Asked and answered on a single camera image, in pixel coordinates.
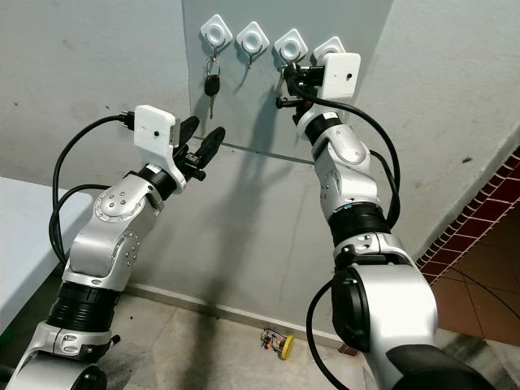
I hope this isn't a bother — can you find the black car key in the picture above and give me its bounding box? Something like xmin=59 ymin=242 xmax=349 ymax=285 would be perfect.
xmin=205 ymin=50 xmax=222 ymax=121

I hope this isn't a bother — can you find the white plastic folding table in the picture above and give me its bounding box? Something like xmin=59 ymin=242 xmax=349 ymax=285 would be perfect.
xmin=0 ymin=176 xmax=96 ymax=336

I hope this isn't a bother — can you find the small yellow wheeled toy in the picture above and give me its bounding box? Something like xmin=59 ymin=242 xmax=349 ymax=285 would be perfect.
xmin=259 ymin=327 xmax=297 ymax=361

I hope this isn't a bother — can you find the white square wall hook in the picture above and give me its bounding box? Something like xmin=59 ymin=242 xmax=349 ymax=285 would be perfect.
xmin=314 ymin=36 xmax=347 ymax=59
xmin=274 ymin=28 xmax=310 ymax=66
xmin=200 ymin=14 xmax=235 ymax=59
xmin=236 ymin=21 xmax=271 ymax=69

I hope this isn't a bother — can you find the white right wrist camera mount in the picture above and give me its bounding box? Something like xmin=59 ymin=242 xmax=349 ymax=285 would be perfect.
xmin=322 ymin=52 xmax=363 ymax=101

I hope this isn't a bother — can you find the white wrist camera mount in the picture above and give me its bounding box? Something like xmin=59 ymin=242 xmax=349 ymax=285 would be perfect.
xmin=322 ymin=52 xmax=363 ymax=101
xmin=134 ymin=104 xmax=182 ymax=176

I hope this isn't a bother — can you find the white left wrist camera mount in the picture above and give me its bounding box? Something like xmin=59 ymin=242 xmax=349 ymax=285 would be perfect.
xmin=134 ymin=104 xmax=182 ymax=176

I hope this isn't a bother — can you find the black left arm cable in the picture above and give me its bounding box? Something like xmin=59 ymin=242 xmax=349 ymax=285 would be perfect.
xmin=50 ymin=112 xmax=137 ymax=275

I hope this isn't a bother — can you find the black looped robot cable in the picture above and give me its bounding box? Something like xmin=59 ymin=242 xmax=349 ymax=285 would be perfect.
xmin=307 ymin=272 xmax=354 ymax=390

